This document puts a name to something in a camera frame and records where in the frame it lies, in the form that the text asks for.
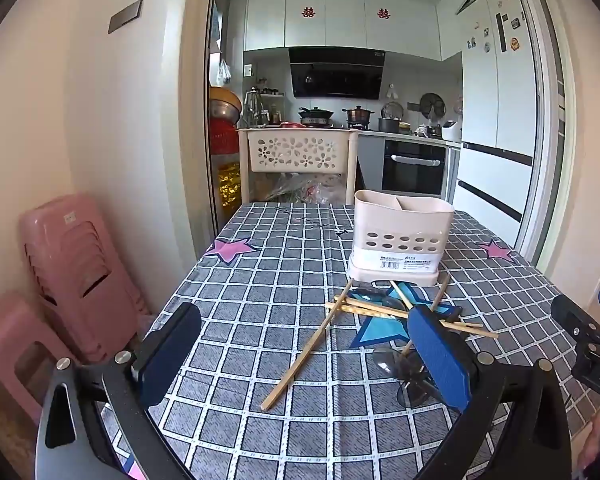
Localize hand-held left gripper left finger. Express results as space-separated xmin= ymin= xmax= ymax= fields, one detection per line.
xmin=34 ymin=301 xmax=202 ymax=480

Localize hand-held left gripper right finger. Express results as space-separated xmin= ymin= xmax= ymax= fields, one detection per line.
xmin=407 ymin=305 xmax=574 ymax=480

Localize bamboo chopstick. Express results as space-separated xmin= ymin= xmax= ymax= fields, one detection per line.
xmin=402 ymin=273 xmax=452 ymax=360
xmin=389 ymin=281 xmax=415 ymax=310
xmin=325 ymin=302 xmax=499 ymax=338
xmin=261 ymin=279 xmax=355 ymax=411
xmin=334 ymin=294 xmax=484 ymax=330

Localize white plastic utensil holder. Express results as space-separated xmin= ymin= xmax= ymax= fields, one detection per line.
xmin=348 ymin=190 xmax=455 ymax=288

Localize grey checked star tablecloth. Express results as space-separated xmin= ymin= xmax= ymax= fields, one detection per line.
xmin=100 ymin=202 xmax=600 ymax=480

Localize stack of pink stools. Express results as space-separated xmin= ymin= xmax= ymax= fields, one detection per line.
xmin=19 ymin=194 xmax=151 ymax=366

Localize single pink stool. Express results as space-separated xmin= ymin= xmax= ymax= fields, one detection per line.
xmin=0 ymin=292 xmax=81 ymax=423

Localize gold foil package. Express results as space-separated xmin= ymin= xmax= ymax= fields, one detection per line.
xmin=215 ymin=160 xmax=243 ymax=208

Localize black built-in oven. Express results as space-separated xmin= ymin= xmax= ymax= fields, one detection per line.
xmin=381 ymin=139 xmax=447 ymax=198

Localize plastic bags under trolley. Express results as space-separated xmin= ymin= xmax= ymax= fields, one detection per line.
xmin=260 ymin=172 xmax=356 ymax=206

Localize red plastic basket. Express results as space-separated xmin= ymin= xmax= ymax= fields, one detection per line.
xmin=210 ymin=120 xmax=239 ymax=153

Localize white refrigerator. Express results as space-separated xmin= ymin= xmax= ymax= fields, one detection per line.
xmin=452 ymin=0 xmax=538 ymax=223

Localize white flower-cut basket trolley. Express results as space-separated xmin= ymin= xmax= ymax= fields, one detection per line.
xmin=237 ymin=127 xmax=359 ymax=206

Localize round metal steamer rack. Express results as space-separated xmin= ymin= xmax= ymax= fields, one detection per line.
xmin=419 ymin=92 xmax=447 ymax=121

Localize steel pot with lid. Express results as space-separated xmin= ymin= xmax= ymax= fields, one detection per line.
xmin=342 ymin=105 xmax=376 ymax=126

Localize large metal basin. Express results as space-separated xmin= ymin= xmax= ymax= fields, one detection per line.
xmin=209 ymin=86 xmax=243 ymax=123

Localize glass kettle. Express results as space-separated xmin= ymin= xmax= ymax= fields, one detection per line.
xmin=243 ymin=87 xmax=264 ymax=128

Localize black wok with lid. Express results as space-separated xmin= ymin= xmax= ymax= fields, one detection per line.
xmin=298 ymin=106 xmax=335 ymax=126

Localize group of fridge magnets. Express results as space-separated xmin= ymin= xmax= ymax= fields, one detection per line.
xmin=465 ymin=0 xmax=528 ymax=53

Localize black range hood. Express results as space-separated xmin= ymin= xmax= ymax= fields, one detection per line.
xmin=287 ymin=47 xmax=386 ymax=101

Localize white upper cabinets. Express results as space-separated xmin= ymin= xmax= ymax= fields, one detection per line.
xmin=243 ymin=0 xmax=463 ymax=61

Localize dark grey wall panel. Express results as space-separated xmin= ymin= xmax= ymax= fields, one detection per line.
xmin=108 ymin=0 xmax=144 ymax=35

